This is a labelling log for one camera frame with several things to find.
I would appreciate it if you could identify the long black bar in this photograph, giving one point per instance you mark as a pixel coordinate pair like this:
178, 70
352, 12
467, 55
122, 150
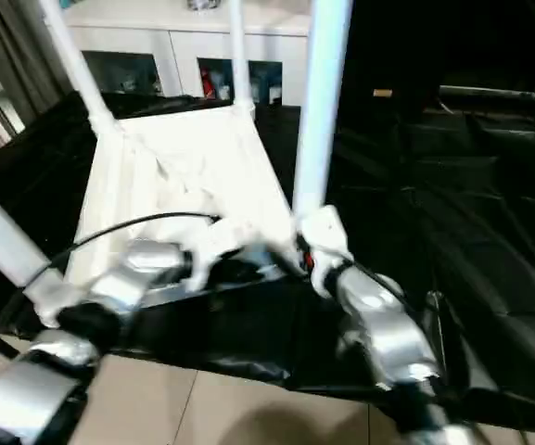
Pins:
503, 96

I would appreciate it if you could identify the small red item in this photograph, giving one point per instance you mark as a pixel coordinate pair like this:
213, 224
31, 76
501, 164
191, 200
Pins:
207, 83

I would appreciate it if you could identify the white cabinet with glass doors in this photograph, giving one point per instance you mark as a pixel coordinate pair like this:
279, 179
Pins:
179, 41

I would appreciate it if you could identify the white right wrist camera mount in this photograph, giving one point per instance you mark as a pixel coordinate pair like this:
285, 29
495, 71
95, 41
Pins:
325, 227

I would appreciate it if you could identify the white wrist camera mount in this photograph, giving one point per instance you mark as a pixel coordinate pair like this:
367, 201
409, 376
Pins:
216, 241
325, 227

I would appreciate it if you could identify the grey curtain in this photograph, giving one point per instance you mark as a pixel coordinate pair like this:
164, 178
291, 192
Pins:
21, 55

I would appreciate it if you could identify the small tan tag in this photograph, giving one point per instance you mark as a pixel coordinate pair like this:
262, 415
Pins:
383, 92

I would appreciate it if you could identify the dark patterned small object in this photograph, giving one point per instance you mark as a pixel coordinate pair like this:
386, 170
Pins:
204, 3

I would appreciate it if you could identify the black mat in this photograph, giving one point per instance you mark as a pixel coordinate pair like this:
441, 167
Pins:
457, 208

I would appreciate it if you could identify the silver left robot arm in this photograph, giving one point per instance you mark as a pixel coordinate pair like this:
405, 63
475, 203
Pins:
128, 273

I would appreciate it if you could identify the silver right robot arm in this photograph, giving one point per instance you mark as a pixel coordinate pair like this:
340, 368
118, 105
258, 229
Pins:
387, 324

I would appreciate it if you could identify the white plastic table top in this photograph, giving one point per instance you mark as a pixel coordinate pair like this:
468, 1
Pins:
179, 162

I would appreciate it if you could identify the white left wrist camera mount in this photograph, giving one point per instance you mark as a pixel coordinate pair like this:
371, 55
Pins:
216, 241

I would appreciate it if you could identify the white plastic table leg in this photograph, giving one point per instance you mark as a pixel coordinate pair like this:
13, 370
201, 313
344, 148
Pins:
240, 55
318, 116
81, 69
7, 236

